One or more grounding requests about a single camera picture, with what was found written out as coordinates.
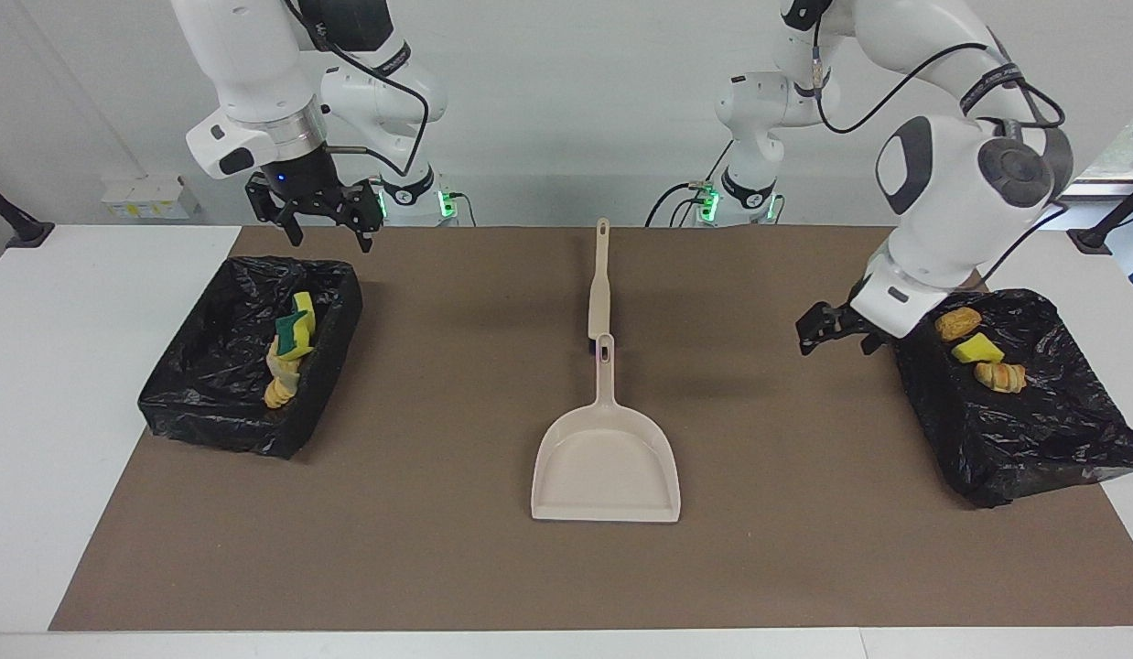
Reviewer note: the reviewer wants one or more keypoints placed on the yellow notched sponge piece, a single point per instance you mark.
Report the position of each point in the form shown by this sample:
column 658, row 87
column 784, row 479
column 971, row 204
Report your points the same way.
column 296, row 340

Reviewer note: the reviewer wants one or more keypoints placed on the small green yellow sponge piece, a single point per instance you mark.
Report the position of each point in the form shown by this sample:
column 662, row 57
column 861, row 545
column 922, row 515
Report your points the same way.
column 978, row 349

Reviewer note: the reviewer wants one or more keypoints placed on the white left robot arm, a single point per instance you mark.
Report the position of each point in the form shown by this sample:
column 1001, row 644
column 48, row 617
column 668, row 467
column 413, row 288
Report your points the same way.
column 960, row 183

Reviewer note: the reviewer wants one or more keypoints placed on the beige brush black bristles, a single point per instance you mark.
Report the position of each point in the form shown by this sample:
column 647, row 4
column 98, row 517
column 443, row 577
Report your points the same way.
column 599, row 284

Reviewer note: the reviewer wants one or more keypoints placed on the yellow sponge wedge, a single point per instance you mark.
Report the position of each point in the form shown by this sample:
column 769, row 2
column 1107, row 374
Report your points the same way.
column 304, row 302

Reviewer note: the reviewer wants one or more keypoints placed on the black table clamp stand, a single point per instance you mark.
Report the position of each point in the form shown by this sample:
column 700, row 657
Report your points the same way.
column 1093, row 241
column 26, row 233

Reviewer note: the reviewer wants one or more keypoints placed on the white wall socket box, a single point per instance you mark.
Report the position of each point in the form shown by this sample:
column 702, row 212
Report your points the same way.
column 150, row 197

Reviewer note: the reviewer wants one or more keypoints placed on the beige plastic dustpan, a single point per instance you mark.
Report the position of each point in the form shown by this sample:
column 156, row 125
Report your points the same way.
column 608, row 458

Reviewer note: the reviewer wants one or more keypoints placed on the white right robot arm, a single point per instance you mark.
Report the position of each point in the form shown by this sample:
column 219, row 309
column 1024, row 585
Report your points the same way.
column 255, row 82

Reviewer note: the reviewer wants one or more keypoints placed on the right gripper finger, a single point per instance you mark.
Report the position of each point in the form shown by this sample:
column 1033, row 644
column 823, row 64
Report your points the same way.
column 365, row 206
column 269, row 206

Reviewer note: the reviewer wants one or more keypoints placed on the brown table mat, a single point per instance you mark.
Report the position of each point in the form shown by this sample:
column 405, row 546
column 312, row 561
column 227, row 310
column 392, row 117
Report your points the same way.
column 438, row 567

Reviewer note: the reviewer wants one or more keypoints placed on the black bag-lined bin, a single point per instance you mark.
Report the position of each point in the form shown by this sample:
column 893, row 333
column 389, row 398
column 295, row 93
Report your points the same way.
column 1015, row 430
column 210, row 384

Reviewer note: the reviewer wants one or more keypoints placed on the pale lumpy foam chunk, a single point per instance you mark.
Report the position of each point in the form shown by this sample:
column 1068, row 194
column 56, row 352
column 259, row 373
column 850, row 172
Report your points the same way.
column 283, row 366

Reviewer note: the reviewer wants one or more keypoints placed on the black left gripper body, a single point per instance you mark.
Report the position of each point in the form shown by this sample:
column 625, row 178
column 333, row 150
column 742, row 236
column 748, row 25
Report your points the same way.
column 857, row 320

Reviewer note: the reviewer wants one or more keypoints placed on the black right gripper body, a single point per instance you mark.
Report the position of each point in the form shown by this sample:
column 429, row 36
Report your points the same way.
column 306, row 178

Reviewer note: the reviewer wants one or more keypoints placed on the glass window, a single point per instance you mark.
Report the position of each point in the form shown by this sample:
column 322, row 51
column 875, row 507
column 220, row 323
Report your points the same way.
column 1129, row 151

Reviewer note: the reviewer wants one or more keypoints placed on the brown toy bread roll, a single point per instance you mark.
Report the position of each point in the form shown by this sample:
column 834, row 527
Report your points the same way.
column 958, row 323

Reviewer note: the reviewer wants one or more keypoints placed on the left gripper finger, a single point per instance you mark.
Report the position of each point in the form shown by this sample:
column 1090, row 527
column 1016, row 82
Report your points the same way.
column 870, row 343
column 818, row 328

